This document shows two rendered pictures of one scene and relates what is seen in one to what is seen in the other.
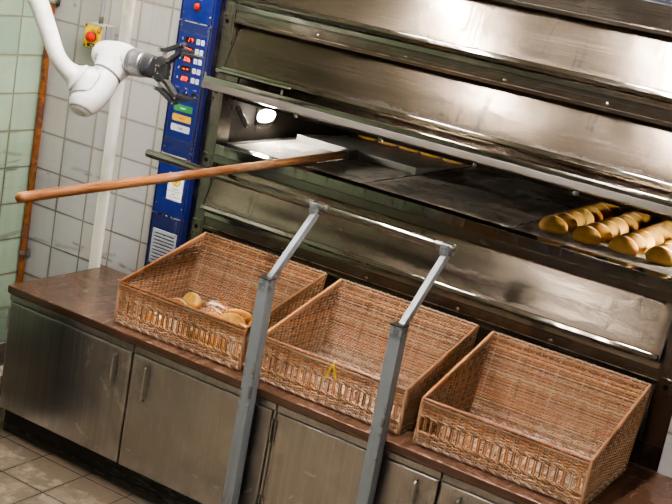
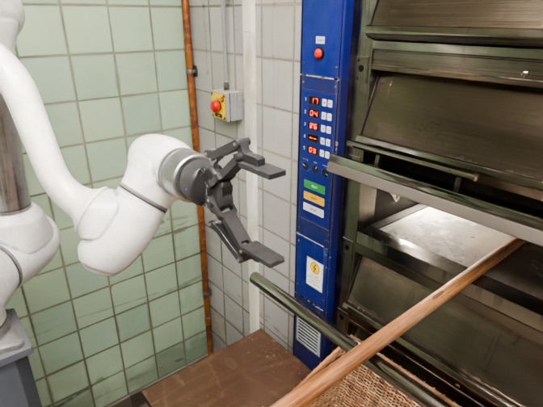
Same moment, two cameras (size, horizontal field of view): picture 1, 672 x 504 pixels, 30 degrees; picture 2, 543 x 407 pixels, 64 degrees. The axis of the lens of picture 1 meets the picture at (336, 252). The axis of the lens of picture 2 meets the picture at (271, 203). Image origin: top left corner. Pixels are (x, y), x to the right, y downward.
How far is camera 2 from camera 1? 3.49 m
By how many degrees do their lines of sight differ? 22
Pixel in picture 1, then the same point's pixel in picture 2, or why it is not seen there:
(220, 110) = (359, 190)
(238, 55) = (380, 116)
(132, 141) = (271, 214)
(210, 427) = not seen: outside the picture
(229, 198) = (378, 300)
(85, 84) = (90, 228)
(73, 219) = (234, 274)
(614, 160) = not seen: outside the picture
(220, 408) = not seen: outside the picture
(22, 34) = (163, 110)
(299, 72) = (486, 140)
